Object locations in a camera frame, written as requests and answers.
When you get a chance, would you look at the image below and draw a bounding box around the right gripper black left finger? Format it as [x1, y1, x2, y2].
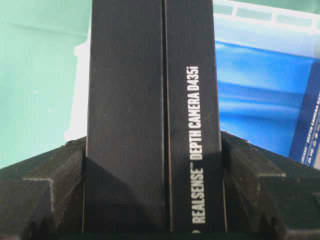
[0, 139, 86, 240]

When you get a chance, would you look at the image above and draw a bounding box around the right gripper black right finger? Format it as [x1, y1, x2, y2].
[221, 131, 320, 240]

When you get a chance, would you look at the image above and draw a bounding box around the black camera box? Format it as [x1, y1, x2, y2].
[289, 60, 320, 169]
[82, 0, 226, 234]

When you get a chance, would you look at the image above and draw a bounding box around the blue liner inside case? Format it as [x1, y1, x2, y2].
[215, 41, 316, 156]

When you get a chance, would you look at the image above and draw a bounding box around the clear plastic storage case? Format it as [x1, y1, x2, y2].
[75, 0, 320, 60]

